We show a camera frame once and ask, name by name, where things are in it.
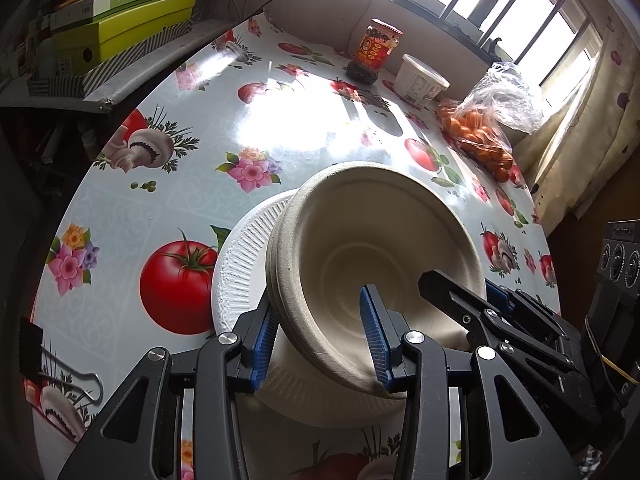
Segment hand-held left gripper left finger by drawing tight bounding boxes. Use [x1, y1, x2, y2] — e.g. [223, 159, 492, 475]
[57, 305, 281, 480]

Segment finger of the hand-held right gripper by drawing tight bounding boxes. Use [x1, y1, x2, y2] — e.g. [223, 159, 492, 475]
[417, 270, 601, 428]
[484, 280, 576, 361]

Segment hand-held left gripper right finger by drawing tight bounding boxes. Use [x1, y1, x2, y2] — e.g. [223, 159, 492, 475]
[359, 284, 581, 480]

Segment pile of small oranges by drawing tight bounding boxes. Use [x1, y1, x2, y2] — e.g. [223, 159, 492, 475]
[439, 105, 516, 183]

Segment vegetable print tablecloth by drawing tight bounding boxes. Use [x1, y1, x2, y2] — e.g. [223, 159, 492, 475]
[25, 12, 558, 480]

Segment spotted cream curtain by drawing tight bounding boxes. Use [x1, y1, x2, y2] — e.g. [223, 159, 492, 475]
[515, 10, 636, 236]

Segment clear plastic bag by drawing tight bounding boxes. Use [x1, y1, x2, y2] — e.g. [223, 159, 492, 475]
[437, 61, 544, 183]

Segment white plastic tub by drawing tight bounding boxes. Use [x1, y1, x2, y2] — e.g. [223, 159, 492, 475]
[394, 54, 450, 108]

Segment black binder clip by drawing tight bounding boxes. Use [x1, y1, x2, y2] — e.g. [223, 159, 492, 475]
[19, 316, 104, 405]

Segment red label sauce jar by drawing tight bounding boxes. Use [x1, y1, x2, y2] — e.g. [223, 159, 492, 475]
[346, 18, 404, 85]

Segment white side shelf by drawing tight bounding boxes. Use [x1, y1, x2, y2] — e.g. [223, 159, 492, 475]
[0, 17, 236, 111]

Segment bright green box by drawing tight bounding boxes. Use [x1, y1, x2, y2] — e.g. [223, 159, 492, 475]
[52, 0, 198, 76]

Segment window frame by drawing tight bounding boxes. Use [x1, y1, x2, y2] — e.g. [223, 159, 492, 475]
[350, 0, 603, 91]

